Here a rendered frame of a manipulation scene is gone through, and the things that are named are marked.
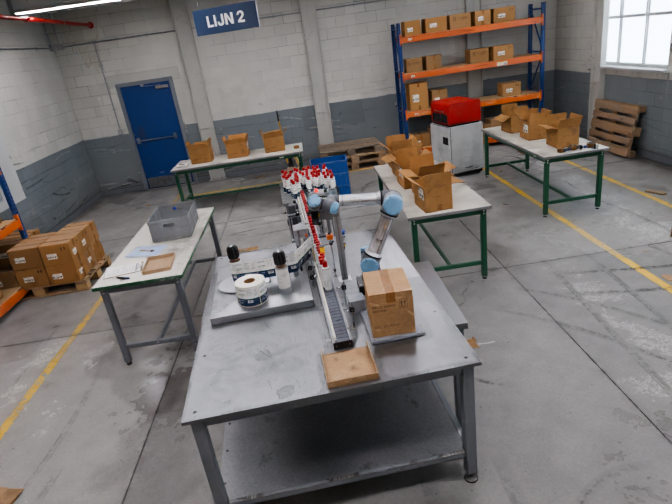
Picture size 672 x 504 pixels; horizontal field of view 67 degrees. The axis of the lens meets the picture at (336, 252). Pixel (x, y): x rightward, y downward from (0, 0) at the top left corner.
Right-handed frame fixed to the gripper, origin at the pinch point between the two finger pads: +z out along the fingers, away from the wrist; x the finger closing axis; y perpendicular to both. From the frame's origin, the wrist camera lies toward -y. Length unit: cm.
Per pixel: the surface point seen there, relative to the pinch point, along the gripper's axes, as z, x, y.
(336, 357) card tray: -58, 5, -91
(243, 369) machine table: -52, 56, -89
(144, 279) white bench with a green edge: 90, 142, -10
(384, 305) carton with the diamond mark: -62, -25, -69
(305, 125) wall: 672, -56, 334
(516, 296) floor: 122, -178, -82
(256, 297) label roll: -4, 47, -48
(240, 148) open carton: 490, 72, 238
